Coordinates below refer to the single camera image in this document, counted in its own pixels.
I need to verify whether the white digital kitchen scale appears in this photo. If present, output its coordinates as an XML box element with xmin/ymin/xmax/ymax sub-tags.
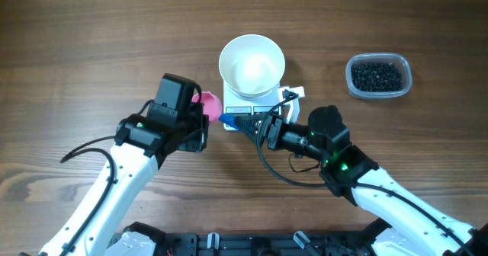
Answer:
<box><xmin>223</xmin><ymin>84</ymin><xmax>280</xmax><ymax>116</ymax></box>

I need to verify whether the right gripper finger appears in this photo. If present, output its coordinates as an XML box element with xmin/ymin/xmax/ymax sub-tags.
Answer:
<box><xmin>235</xmin><ymin>112</ymin><xmax>268</xmax><ymax>126</ymax></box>
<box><xmin>236</xmin><ymin>120</ymin><xmax>263</xmax><ymax>146</ymax></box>

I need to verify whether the black beans pile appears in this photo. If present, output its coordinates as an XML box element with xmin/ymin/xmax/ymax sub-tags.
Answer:
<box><xmin>351</xmin><ymin>62</ymin><xmax>402</xmax><ymax>92</ymax></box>

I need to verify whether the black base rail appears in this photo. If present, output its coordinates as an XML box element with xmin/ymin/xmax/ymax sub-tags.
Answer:
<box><xmin>154</xmin><ymin>232</ymin><xmax>374</xmax><ymax>256</ymax></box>

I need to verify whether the clear plastic container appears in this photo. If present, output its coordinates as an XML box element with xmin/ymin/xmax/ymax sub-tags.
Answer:
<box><xmin>345</xmin><ymin>53</ymin><xmax>413</xmax><ymax>100</ymax></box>

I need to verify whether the white bowl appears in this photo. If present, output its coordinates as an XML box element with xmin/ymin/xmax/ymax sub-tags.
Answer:
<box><xmin>218</xmin><ymin>34</ymin><xmax>286</xmax><ymax>98</ymax></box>

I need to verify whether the pink scoop blue handle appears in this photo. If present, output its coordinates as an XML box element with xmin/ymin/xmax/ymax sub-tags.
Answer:
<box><xmin>191</xmin><ymin>91</ymin><xmax>238</xmax><ymax>130</ymax></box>

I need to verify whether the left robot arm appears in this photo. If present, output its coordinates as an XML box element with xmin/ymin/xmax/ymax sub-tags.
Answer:
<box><xmin>39</xmin><ymin>73</ymin><xmax>209</xmax><ymax>256</ymax></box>

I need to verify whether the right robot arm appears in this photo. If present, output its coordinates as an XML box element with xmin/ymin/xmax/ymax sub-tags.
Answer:
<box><xmin>220</xmin><ymin>106</ymin><xmax>487</xmax><ymax>255</ymax></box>

